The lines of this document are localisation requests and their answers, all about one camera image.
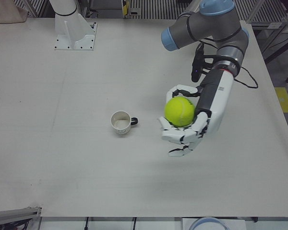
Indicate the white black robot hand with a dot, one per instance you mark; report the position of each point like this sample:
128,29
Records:
216,95

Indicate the yellow green tennis ball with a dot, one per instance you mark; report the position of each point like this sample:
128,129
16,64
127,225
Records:
179,111

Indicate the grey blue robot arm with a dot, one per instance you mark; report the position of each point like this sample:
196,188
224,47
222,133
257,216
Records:
206,28

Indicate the yellow black tool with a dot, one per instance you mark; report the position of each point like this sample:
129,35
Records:
125,6

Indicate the blue grey robot joint cap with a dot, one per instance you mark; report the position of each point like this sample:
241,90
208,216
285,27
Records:
207,224

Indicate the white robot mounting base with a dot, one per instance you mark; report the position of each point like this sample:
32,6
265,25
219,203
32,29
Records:
74,28

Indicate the beige cloth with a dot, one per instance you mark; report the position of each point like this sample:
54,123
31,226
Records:
7,10

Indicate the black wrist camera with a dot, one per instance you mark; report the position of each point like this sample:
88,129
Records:
197,63

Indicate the aluminium frame profile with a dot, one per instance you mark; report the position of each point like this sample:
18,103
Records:
14,212

